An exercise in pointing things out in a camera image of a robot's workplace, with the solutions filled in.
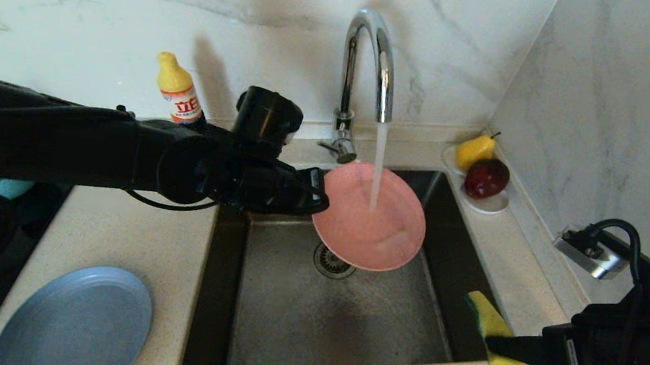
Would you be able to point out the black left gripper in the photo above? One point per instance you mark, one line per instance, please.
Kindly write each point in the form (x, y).
(263, 185)

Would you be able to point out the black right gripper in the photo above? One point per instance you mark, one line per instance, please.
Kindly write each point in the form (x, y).
(567, 363)

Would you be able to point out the large pink plate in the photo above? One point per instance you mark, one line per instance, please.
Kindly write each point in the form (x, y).
(368, 230)

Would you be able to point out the chrome gooseneck faucet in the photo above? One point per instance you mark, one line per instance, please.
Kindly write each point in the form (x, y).
(346, 87)

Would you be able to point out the yellow-capped orange dish soap bottle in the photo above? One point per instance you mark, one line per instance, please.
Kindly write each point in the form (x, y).
(179, 92)

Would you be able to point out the teal bowl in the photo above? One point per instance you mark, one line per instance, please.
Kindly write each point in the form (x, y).
(6, 188)

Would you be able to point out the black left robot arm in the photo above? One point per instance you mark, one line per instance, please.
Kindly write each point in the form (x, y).
(60, 140)

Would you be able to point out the stainless steel sink basin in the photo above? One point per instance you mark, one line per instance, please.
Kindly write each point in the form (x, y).
(314, 328)

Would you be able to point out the round metal drain strainer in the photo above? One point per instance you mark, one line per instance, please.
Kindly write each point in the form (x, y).
(331, 264)

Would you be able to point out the small white fruit dish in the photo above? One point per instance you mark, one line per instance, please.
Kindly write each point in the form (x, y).
(490, 207)

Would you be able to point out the yellow pear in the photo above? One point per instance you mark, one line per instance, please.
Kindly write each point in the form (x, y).
(475, 152)

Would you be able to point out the dark red apple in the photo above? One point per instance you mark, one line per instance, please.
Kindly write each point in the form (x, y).
(487, 178)

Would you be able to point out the large blue-grey plate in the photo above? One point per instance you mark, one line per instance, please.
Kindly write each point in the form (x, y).
(77, 319)

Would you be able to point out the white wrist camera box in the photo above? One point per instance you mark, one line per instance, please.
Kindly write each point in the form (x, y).
(592, 256)

